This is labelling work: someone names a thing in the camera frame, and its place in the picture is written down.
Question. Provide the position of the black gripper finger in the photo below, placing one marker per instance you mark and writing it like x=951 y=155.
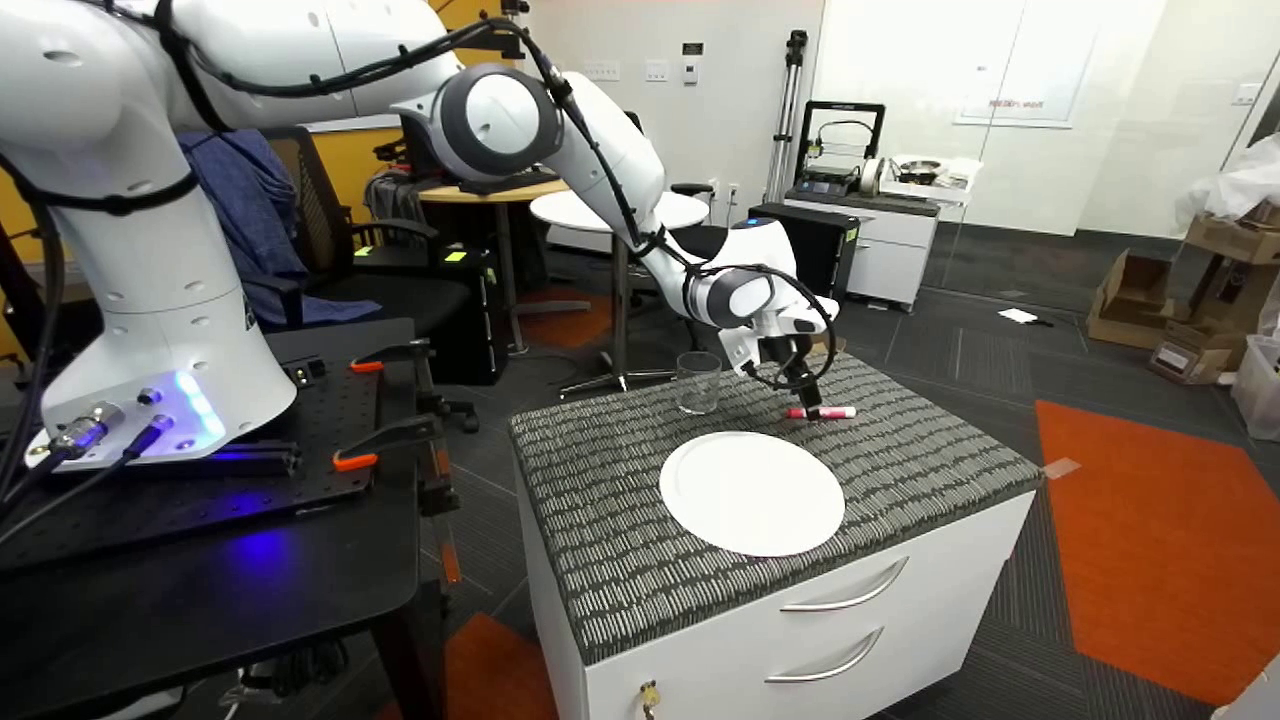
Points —
x=810 y=387

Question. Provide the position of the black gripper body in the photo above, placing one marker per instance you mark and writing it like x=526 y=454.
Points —
x=787 y=346

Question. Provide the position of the orange capped sharpie marker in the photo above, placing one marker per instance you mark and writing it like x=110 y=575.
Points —
x=822 y=414

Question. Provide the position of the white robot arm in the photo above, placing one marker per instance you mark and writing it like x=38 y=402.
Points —
x=99 y=92

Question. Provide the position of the clear glass cup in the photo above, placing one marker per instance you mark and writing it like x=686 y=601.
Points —
x=699 y=380

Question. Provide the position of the white round plate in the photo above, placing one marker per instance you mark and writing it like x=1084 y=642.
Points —
x=755 y=492

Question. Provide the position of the white cabinet with printer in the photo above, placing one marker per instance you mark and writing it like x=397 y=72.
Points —
x=860 y=221

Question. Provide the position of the grey patterned table mat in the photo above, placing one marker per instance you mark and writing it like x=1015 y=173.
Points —
x=657 y=516

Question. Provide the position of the white drawer cabinet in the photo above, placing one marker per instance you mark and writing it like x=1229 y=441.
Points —
x=842 y=647

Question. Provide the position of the white round side table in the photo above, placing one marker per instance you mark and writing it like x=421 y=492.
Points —
x=567 y=208

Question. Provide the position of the blue jacket on chair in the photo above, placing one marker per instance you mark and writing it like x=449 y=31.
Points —
x=257 y=217

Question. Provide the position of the black perforated robot table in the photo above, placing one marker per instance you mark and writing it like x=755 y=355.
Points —
x=89 y=632

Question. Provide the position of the cardboard boxes by wall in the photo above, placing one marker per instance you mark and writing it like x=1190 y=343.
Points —
x=1194 y=336

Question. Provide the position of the orange handled clamp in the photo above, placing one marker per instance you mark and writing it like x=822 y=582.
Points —
x=409 y=446
x=413 y=348

